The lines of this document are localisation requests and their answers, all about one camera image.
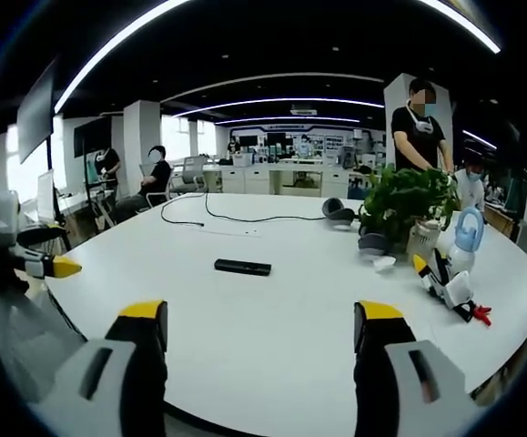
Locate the grey headphones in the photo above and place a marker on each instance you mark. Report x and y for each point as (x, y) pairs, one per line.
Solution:
(336, 213)

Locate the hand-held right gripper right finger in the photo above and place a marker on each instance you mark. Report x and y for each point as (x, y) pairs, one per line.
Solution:
(395, 391)

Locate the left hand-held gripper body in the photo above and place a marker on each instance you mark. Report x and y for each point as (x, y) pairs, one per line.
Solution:
(1, 218)

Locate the green potted plant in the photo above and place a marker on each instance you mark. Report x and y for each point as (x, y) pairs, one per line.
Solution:
(404, 200)

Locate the white desk monitor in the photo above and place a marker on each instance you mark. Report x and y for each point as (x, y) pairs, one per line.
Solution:
(45, 196)

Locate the white storage box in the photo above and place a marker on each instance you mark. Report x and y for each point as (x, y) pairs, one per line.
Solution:
(243, 159)

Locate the black remote control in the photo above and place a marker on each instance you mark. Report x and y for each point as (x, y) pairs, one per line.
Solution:
(243, 267)

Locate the black screen on stand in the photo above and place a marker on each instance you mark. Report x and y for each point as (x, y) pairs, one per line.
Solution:
(91, 136)

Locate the grey office chair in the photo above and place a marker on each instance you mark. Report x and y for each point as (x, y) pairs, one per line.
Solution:
(190, 175)

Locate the long ceiling light strip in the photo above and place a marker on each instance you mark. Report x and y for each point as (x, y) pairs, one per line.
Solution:
(122, 41)

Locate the grey padded case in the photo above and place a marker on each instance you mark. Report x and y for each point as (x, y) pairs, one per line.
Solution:
(372, 242)

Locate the white counter cabinets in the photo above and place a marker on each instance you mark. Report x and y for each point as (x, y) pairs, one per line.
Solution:
(254, 179)

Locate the red clip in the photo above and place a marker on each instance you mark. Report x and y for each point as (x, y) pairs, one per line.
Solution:
(483, 316)

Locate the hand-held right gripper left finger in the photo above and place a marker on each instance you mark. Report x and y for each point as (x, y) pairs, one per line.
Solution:
(108, 387)

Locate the blue and white desk fan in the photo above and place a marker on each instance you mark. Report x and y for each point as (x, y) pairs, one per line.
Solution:
(465, 241)

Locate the small white object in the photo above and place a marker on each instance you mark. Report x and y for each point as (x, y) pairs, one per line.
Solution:
(385, 264)

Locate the spare white hand-held gripper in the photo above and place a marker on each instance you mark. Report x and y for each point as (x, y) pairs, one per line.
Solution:
(445, 282)

